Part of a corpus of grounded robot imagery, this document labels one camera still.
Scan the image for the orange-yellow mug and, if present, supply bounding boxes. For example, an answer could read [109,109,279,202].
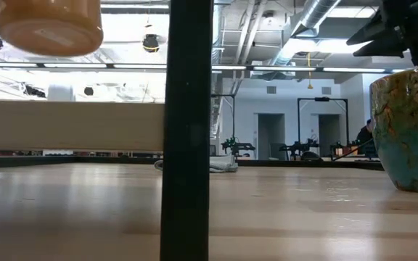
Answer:
[0,0,105,58]

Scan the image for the wooden shelf board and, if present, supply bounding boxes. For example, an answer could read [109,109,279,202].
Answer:
[0,99,166,152]

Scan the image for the person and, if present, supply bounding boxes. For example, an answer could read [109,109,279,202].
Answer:
[355,118,379,159]

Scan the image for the grey folded cloth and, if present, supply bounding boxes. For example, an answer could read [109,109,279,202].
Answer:
[208,154,239,174]

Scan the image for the silver ventilation duct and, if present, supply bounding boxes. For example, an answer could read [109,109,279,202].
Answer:
[266,0,343,81]

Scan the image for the yellow hanging cord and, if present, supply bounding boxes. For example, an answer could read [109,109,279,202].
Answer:
[306,51,314,91]

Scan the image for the black gantry frame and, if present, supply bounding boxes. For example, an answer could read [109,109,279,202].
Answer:
[297,96,350,146]

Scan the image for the black aluminium table frame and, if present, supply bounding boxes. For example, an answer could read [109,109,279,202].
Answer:
[0,154,385,172]

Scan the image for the black vertical post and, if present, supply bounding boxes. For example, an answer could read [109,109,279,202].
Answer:
[159,0,215,261]

